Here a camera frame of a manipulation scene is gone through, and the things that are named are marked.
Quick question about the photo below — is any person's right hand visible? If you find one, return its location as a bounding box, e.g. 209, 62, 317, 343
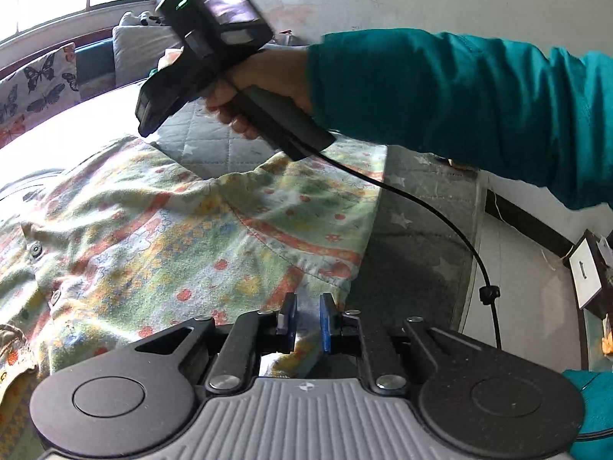
200, 46, 314, 139

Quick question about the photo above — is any blue sofa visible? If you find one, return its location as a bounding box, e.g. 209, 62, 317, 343
76, 38, 115, 86

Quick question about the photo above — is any floral patterned pajama shirt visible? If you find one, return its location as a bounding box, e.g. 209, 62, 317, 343
1, 137, 387, 459

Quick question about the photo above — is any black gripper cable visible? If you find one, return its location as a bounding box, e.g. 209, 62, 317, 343
305, 142, 504, 351

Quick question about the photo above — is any right butterfly print cushion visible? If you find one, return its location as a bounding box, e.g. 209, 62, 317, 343
0, 43, 81, 148

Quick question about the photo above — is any grey pillow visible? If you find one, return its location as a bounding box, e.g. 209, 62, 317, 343
112, 26, 181, 86

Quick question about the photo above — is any white plush toy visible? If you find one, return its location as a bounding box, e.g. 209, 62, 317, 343
118, 10, 166, 27

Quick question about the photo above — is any teal sleeved right forearm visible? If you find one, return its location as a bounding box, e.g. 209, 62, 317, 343
307, 29, 612, 210

